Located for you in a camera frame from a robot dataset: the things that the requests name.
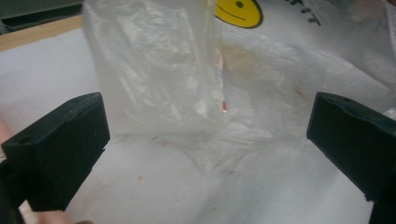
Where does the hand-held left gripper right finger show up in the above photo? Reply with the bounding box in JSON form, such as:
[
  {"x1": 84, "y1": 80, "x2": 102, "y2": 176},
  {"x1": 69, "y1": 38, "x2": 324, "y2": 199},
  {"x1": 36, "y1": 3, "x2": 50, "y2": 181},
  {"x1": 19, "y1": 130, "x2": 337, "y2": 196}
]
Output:
[{"x1": 305, "y1": 91, "x2": 396, "y2": 203}]

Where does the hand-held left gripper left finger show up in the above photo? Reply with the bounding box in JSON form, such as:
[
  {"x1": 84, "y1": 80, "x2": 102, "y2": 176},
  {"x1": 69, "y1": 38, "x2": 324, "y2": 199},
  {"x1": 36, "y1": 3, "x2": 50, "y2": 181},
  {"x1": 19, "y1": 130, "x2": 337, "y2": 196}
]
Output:
[{"x1": 0, "y1": 91, "x2": 111, "y2": 213}]

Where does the clear smiley plastic bag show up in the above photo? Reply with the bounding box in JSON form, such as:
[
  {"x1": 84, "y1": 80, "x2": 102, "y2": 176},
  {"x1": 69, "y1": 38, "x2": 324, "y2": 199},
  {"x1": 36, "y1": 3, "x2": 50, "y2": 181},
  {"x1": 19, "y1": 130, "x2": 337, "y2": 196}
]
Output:
[{"x1": 82, "y1": 0, "x2": 396, "y2": 175}]

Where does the wooden table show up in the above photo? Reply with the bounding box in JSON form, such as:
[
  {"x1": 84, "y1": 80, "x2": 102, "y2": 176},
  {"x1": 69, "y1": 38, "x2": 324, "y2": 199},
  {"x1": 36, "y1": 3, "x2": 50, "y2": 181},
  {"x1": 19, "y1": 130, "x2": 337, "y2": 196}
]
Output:
[{"x1": 0, "y1": 14, "x2": 84, "y2": 52}]

